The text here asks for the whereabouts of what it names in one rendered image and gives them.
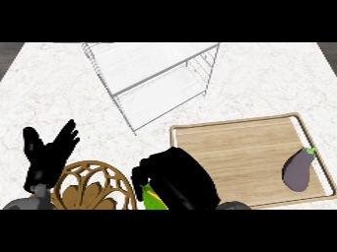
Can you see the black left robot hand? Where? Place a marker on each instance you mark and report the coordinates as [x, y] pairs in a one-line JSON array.
[[48, 157]]

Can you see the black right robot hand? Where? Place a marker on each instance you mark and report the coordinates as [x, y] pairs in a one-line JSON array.
[[181, 178]]

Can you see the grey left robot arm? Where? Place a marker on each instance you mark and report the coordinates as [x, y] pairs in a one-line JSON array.
[[32, 199]]

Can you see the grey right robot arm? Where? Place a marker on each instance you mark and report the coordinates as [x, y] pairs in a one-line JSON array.
[[233, 205]]

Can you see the wooden tray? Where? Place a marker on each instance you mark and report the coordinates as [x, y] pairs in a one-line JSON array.
[[245, 157]]

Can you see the brown ornate trivet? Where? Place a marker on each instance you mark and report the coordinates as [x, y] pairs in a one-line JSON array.
[[92, 187]]

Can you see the purple eggplant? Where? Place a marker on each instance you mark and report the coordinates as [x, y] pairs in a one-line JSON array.
[[298, 170]]

